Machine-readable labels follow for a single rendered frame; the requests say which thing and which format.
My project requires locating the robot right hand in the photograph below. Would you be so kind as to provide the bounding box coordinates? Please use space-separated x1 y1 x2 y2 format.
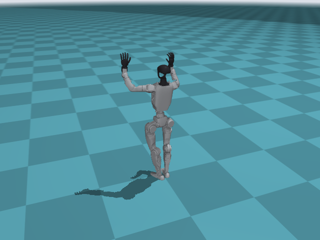
166 52 175 69

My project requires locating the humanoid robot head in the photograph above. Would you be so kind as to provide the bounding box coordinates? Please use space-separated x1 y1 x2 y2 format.
157 64 171 86

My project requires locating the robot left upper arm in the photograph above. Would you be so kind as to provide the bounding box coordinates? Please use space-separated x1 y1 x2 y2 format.
129 84 156 93

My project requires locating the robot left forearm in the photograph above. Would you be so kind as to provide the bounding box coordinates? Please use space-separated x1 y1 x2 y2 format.
121 68 134 90

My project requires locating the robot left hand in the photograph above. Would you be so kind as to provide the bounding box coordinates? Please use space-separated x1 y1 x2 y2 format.
120 53 131 72

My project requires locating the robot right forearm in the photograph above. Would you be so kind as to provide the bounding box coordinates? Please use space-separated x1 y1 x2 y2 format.
170 67 180 85

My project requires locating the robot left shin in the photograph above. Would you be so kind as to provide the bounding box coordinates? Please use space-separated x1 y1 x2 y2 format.
150 150 162 176

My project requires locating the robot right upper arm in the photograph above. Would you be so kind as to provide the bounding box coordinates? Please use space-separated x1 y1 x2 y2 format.
171 80 179 90

